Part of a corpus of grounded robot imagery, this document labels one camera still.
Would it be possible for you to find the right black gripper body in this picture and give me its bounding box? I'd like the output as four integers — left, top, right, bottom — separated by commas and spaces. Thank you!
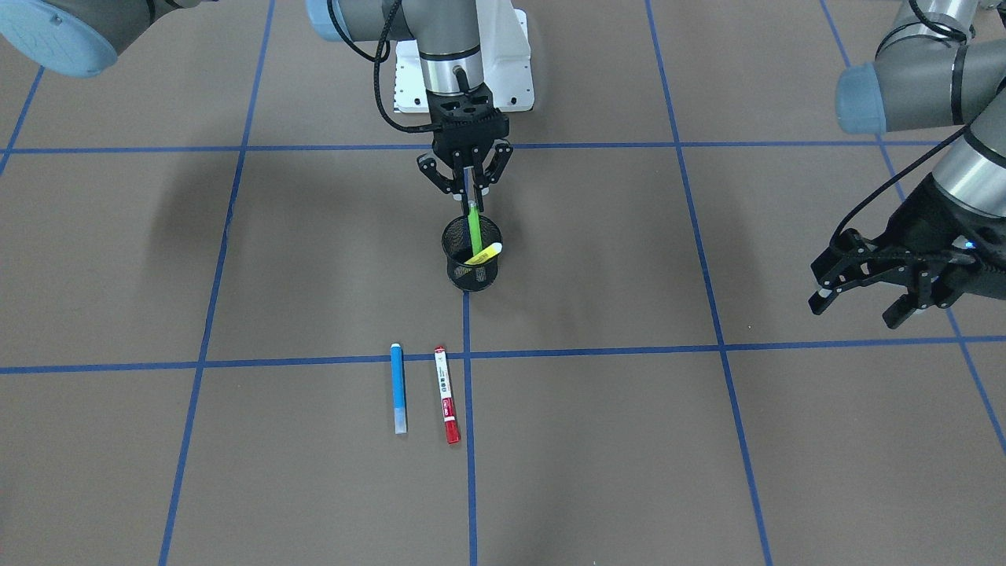
427, 86, 510, 167

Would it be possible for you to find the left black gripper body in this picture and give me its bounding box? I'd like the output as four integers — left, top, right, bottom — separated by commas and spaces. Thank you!
866, 175, 1005, 303

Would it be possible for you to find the green highlighter pen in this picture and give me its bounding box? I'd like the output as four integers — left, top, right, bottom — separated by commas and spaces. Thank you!
467, 200, 484, 255

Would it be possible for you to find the yellow highlighter pen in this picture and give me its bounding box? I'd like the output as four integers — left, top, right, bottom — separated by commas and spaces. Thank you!
462, 241, 502, 267

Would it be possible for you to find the blue marker pen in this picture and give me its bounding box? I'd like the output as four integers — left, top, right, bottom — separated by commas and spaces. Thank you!
389, 343, 407, 435

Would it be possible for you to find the red white marker pen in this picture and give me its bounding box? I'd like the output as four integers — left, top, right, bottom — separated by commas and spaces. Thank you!
434, 344, 461, 445

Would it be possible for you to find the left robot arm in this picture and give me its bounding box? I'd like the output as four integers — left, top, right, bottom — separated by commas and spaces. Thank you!
808, 1, 1005, 329

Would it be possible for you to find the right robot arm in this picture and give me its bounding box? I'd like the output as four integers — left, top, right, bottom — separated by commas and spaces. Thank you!
1, 1, 531, 200

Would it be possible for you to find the black mesh pen cup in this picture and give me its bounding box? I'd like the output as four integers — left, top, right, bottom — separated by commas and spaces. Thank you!
441, 216, 503, 292

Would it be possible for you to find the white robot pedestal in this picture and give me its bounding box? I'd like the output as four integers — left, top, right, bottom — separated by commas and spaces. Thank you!
393, 8, 535, 114

